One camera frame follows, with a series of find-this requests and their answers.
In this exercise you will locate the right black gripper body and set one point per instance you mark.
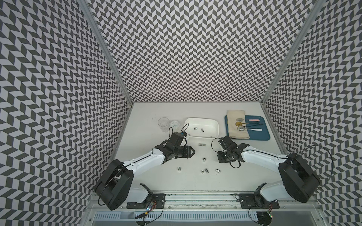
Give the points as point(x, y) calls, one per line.
point(224, 157)

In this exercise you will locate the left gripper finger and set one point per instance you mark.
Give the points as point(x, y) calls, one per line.
point(190, 154)
point(190, 149)

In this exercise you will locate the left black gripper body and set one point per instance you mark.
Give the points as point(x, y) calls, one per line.
point(182, 152)

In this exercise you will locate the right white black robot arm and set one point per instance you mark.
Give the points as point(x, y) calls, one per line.
point(298, 180)

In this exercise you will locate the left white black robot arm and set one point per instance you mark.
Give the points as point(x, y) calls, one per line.
point(116, 187)

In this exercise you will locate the white plastic storage box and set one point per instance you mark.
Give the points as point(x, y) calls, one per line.
point(210, 127)

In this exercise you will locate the clear plastic lid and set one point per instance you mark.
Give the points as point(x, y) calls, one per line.
point(175, 125)

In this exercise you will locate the blue tray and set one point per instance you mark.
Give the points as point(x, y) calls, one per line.
point(255, 135)

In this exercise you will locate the clear plastic cup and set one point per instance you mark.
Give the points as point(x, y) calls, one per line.
point(163, 124)

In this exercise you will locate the beige cloth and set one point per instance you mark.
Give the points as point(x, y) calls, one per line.
point(233, 131)

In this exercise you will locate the white handled spoon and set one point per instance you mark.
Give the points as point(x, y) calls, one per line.
point(241, 128)

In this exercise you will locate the gold black handled spoon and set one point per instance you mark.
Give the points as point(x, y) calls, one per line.
point(249, 124)

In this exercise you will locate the pink handled spoon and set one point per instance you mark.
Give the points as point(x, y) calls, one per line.
point(247, 120)

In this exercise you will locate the aluminium front rail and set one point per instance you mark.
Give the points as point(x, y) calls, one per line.
point(224, 201)

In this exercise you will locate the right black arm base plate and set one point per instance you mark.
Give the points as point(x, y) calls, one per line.
point(256, 201)

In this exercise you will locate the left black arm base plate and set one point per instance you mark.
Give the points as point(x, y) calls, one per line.
point(141, 197)

